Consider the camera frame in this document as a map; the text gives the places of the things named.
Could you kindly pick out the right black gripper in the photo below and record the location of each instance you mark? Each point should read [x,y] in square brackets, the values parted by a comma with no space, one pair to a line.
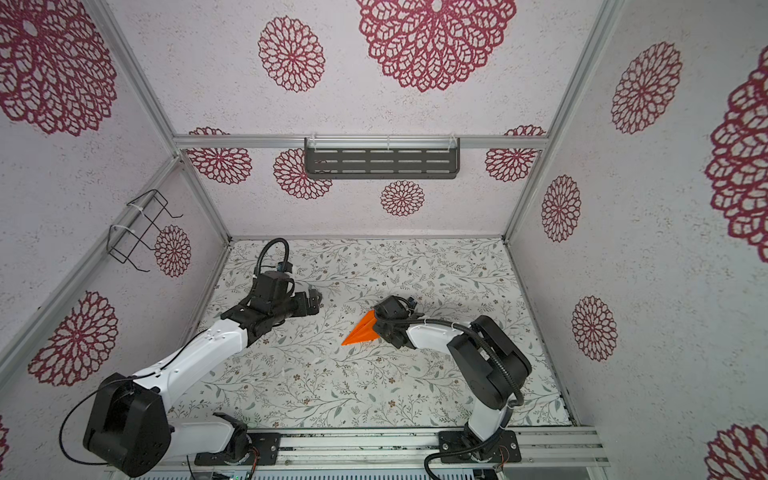
[379,328]

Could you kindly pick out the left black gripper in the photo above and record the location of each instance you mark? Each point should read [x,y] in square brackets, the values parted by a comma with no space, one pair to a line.
[304,308]

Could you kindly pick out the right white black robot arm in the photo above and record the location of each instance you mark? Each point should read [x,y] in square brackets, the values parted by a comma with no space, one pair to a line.
[490,363]

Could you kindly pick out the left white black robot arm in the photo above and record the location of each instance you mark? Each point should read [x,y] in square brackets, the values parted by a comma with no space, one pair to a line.
[128,426]

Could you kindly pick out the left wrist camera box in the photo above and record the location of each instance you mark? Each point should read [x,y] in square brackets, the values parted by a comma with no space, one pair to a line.
[273,286]

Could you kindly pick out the grey slotted wall shelf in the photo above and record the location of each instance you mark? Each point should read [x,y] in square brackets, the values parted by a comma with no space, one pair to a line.
[383,159]

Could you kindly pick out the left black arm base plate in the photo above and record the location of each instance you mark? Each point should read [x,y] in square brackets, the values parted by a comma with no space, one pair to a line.
[259,449]

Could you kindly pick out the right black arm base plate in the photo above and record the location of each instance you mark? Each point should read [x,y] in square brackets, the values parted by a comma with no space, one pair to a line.
[462,447]

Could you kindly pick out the black wire wall basket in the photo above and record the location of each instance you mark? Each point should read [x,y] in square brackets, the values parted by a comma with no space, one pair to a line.
[123,239]

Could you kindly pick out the aluminium front rail frame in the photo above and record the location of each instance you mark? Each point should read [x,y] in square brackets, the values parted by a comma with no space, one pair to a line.
[404,448]

